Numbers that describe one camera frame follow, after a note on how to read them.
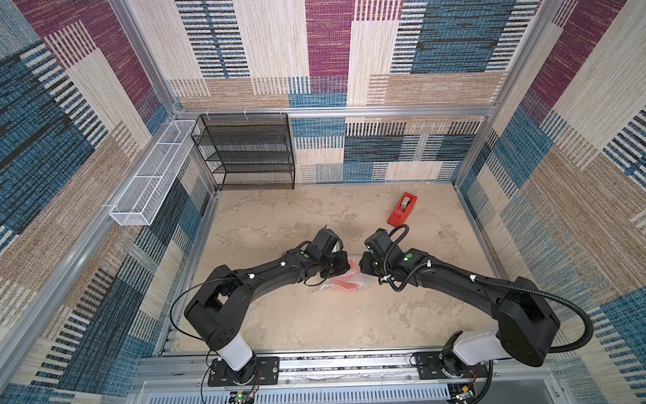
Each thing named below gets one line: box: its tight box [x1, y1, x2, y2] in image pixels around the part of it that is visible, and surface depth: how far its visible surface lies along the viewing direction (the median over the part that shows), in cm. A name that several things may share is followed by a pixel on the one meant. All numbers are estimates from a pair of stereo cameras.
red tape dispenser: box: [386, 191, 419, 228], surface depth 107 cm
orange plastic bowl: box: [332, 276, 361, 292], surface depth 86 cm
